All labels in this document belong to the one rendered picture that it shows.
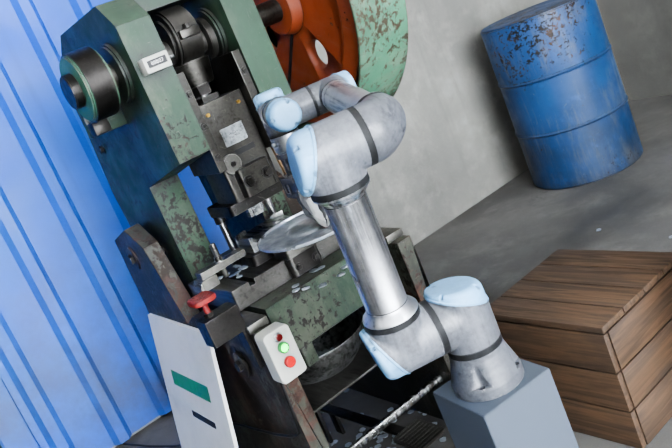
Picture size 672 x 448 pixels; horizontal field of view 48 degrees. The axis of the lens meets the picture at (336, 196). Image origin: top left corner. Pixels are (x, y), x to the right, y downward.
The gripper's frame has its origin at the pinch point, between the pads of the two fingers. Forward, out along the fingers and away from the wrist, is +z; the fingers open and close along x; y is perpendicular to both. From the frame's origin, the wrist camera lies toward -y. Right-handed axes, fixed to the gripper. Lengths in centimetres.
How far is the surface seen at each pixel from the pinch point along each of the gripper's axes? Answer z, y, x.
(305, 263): 12.3, 18.5, 0.8
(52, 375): 39, 148, 56
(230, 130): -28.1, 27.9, 0.6
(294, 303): 18.1, 12.5, 11.4
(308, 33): -44, 30, -37
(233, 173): -17.4, 27.0, 5.4
